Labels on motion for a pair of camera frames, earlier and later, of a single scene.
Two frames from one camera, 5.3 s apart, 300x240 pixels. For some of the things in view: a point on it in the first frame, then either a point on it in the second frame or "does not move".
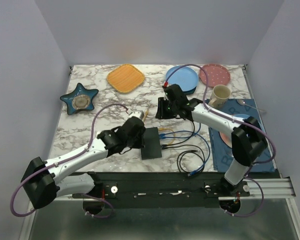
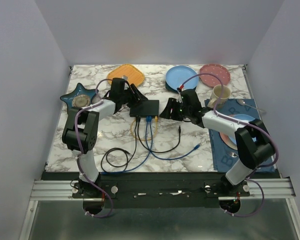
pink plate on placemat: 227,138 does not move
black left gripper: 140,144 → 137,96
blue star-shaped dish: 80,99 does not move
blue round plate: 185,77 does not move
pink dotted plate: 217,74 does not move
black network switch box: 152,146 → 148,108
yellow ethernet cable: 159,129 → 156,120
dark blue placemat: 221,154 does not move
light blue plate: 241,116 does not move
